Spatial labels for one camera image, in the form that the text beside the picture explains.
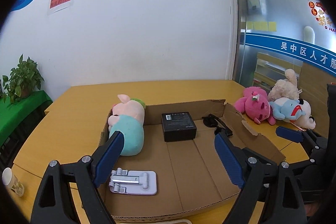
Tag white folding phone stand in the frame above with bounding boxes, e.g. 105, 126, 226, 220
109, 168, 157, 196

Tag pink pig plush teal shirt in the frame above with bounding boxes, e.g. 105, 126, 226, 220
108, 94, 146, 156

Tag black sunglasses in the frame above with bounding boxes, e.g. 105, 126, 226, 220
202, 114, 233, 138

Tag black product box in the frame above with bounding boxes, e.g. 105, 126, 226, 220
161, 111, 197, 142

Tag white dog plush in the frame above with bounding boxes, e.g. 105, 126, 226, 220
291, 99, 316, 130

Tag light blue elephant plush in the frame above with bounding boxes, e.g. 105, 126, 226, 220
269, 97, 306, 122

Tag cream bunny plush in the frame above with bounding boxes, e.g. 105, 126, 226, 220
268, 69, 302, 101

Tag magenta bear plush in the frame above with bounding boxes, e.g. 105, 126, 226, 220
234, 86, 276, 125

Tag brown cardboard box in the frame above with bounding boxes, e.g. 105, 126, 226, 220
99, 100, 285, 222

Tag paper cup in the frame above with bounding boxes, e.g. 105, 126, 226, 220
2, 167, 25, 197

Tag green covered side table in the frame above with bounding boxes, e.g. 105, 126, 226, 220
1, 91, 52, 170

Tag potted green plant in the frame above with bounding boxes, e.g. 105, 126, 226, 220
2, 55, 45, 104

